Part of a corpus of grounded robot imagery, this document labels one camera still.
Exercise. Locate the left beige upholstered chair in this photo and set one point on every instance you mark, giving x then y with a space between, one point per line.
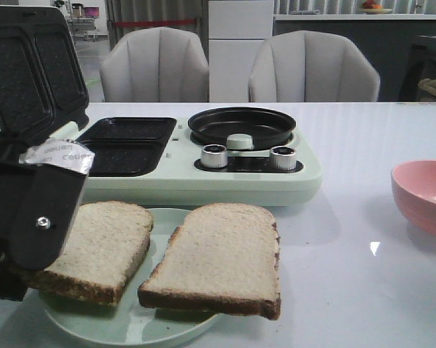
156 65

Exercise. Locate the fruit plate on counter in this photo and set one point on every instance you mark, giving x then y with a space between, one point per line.
373 8

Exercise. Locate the left silver control knob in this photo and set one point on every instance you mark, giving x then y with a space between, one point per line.
214 156

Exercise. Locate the beige upholstered chair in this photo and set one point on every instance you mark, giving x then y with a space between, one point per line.
311 66
156 65

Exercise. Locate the background workbench with monitor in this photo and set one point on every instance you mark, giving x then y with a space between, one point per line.
80 18

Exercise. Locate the right silver control knob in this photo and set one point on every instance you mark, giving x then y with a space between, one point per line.
283 158

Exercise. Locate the mint green sandwich maker lid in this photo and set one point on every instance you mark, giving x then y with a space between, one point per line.
41 83

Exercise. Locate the round black frying pan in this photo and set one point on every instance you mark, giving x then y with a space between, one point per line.
267 127

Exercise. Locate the pink bowl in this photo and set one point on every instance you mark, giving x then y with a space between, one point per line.
414 192

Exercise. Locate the slice of bread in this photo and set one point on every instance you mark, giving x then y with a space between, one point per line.
223 258
106 246

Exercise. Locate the mint green breakfast maker base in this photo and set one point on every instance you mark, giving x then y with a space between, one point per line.
154 161

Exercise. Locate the grey counter with white top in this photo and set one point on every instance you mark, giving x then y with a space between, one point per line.
401 47

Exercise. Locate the red barrier tape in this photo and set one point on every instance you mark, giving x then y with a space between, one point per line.
159 23

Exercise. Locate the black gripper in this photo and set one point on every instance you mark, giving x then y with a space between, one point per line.
39 231

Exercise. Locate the white cabinet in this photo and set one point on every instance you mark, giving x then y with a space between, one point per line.
236 30

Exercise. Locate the mint green pan handle knob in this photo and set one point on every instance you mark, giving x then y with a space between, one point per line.
240 142

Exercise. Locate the silver control knob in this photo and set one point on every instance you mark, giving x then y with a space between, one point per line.
214 156
283 158

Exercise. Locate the right beige upholstered chair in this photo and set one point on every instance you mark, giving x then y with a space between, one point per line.
311 66

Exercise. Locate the mint green round plate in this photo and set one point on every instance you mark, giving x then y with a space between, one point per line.
129 324

